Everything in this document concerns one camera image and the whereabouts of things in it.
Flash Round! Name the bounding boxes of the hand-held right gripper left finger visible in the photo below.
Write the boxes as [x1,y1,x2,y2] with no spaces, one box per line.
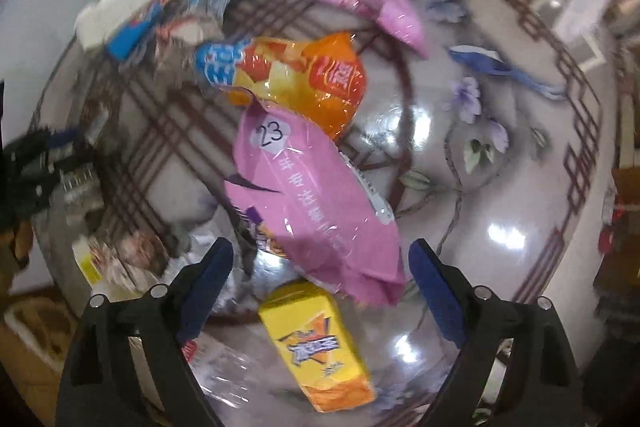
[55,237,236,427]

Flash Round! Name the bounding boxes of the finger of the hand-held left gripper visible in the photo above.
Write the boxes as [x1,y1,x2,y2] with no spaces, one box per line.
[7,177,58,220]
[10,127,98,188]

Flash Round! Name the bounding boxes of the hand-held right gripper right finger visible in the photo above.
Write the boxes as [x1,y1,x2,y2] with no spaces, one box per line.
[407,238,586,427]

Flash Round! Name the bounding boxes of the yellow printed packet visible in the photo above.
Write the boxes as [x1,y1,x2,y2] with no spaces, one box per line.
[72,239,106,285]

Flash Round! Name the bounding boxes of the yellow drink carton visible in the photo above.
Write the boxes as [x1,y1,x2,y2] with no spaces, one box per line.
[257,279,377,413]

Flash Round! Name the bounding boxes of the clear plastic wrapper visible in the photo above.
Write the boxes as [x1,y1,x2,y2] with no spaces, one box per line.
[181,336,311,414]

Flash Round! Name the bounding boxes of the large pink plastic bag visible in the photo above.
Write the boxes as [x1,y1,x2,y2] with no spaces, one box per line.
[224,104,407,307]

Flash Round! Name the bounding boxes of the blue printed carton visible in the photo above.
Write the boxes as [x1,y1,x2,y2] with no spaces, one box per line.
[106,0,208,64]

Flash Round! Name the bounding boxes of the orange snack bag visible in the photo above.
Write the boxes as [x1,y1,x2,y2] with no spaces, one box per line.
[194,32,368,142]

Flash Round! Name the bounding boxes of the blue strip wrapper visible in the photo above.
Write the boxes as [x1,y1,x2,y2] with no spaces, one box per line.
[447,46,568,100]

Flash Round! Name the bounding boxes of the small pink plastic bag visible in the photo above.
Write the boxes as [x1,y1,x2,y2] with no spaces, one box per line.
[304,0,432,60]

